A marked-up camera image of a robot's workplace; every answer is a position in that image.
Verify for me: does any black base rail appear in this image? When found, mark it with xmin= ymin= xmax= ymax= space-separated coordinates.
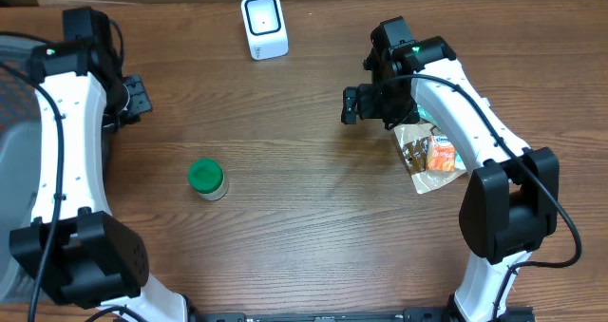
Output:
xmin=199 ymin=308 xmax=457 ymax=322

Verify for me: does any orange tissue pack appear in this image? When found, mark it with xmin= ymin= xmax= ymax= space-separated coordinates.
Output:
xmin=426 ymin=135 xmax=456 ymax=172

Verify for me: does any teal tissue pack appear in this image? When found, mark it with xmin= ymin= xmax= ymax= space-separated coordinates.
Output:
xmin=454 ymin=152 xmax=466 ymax=171

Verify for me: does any beige snack pouch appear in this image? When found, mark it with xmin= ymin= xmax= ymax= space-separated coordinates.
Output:
xmin=393 ymin=123 xmax=466 ymax=194

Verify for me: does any white barcode scanner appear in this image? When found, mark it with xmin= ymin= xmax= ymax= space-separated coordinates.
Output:
xmin=240 ymin=0 xmax=289 ymax=61

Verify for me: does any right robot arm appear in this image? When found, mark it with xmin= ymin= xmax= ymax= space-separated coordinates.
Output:
xmin=341 ymin=17 xmax=560 ymax=321

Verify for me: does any green lid jar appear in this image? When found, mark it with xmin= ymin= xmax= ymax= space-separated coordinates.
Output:
xmin=187 ymin=159 xmax=229 ymax=201

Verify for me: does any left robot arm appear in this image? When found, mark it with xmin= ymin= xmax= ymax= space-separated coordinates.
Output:
xmin=9 ymin=7 xmax=190 ymax=321

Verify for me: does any grey plastic shopping basket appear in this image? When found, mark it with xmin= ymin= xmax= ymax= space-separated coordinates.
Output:
xmin=1 ymin=70 xmax=41 ymax=305

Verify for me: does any teal crinkled wrapper packet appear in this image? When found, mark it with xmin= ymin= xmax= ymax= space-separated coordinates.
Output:
xmin=417 ymin=104 xmax=437 ymax=125

